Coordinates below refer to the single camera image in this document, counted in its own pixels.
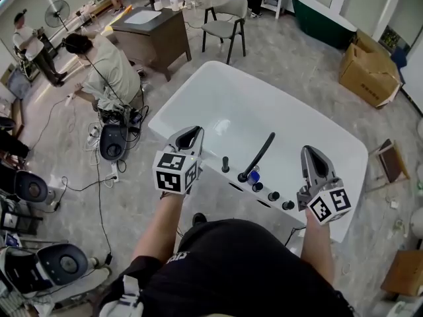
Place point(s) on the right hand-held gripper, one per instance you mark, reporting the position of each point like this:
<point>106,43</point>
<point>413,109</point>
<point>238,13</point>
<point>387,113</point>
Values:
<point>327,206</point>

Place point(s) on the person's left forearm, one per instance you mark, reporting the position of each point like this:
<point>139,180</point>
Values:
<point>158,230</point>

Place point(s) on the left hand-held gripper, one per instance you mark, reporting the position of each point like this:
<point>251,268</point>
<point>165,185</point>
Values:
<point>168,180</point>

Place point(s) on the green bathtub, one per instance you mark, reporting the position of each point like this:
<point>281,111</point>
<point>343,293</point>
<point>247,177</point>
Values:
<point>317,21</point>

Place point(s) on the white bathtub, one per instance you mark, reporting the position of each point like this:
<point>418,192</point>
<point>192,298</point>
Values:
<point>238,104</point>

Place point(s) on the cardboard box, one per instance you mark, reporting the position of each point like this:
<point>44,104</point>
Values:
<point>367,74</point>

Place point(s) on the white ceramic fixture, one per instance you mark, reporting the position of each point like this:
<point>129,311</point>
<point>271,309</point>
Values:
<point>406,309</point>

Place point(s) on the black curved faucet spout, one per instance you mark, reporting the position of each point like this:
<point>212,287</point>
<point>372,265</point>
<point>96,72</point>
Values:
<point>259,155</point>

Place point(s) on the person's left black shoe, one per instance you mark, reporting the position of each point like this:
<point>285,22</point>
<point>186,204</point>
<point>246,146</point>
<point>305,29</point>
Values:
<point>199,219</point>

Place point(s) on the white toilet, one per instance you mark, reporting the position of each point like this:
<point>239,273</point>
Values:
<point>420,129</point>
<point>418,223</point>
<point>420,177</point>

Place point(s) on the brown wooden box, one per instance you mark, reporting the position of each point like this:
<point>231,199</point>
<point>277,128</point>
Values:
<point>403,272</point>

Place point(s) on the blue bottle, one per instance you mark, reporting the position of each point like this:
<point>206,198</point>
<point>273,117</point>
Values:
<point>253,177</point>

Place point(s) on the black faucet knob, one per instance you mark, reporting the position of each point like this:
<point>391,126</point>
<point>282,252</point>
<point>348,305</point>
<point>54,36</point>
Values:
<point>288,205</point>
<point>273,196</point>
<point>257,187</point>

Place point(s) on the standing fan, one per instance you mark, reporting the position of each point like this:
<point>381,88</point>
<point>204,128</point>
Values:
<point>57,13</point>

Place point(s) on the person's right forearm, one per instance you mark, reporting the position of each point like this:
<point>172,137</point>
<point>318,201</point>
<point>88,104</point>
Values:
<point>317,249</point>

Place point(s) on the small wooden frame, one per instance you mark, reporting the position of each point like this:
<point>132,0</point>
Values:
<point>391,160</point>

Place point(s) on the white socket box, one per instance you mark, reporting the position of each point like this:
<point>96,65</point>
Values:
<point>394,204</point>

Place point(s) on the person's black clothes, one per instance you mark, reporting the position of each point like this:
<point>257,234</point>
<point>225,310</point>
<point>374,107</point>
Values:
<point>231,269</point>

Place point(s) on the grey chair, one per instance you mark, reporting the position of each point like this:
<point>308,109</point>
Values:
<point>224,28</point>

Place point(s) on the dark wooden vanity cabinet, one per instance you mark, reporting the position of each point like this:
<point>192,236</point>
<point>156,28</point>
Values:
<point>148,41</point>

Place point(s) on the white power strip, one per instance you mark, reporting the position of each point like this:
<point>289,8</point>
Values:
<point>93,135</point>
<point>112,177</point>

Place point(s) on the white bottle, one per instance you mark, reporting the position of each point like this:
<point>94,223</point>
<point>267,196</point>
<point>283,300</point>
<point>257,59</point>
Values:
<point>174,4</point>

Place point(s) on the blue chair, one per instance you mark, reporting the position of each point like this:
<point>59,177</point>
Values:
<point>398,58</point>

